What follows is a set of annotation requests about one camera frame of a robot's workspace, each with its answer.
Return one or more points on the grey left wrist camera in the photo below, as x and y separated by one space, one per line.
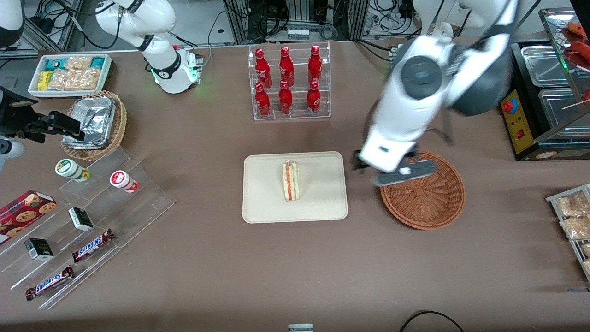
415 171

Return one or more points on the wooden skewer stick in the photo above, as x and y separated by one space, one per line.
576 104

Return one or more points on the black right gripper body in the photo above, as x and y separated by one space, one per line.
14 112

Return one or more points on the red lid white cup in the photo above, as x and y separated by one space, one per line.
122 180

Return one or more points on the brown round wicker basket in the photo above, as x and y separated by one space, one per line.
428 207

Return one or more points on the white rectangular snack bin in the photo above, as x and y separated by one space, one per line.
107 69

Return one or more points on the small grey device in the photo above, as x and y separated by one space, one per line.
300 328

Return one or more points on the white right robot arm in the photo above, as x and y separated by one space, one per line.
161 69

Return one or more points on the clear rice cracker bag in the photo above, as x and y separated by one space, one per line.
78 63
76 80

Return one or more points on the triangle sandwich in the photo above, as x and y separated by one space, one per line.
290 182

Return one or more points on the aluminium frame rack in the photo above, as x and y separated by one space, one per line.
357 18

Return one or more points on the clear bag of crackers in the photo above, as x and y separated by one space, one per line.
587 266
576 228
571 205
586 250

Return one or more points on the stainless steel warmer pan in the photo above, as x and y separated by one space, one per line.
560 115
544 64

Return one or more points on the red cookie box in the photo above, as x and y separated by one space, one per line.
23 214

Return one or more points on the red cola bottle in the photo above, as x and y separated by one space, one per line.
286 99
315 67
262 101
313 99
263 71
286 69

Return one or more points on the tray of packaged crackers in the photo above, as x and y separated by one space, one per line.
576 246

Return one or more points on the small black box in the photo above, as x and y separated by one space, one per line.
80 219
39 249

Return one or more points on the Snickers chocolate bar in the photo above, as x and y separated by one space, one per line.
92 245
50 282

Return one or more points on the white power strip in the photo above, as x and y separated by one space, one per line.
298 33

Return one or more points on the stacked aluminium foil containers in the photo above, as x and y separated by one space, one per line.
94 117

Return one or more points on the light tan wicker basket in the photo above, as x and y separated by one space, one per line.
120 120

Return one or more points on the clear acrylic stepped stand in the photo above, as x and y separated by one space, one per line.
138 207

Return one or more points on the clear acrylic bottle rack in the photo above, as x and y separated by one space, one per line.
299 62

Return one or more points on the yellow snack packet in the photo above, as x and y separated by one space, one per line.
44 80

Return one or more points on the teal snack packet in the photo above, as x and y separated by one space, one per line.
53 65
97 62

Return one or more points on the green lid white cup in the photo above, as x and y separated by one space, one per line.
69 168

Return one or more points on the red sausage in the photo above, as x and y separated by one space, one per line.
581 48
577 29

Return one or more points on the black yellow food warmer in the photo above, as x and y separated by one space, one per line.
518 124

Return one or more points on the cream plastic tray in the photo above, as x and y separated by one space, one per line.
267 193

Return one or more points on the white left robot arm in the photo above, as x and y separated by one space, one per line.
415 74

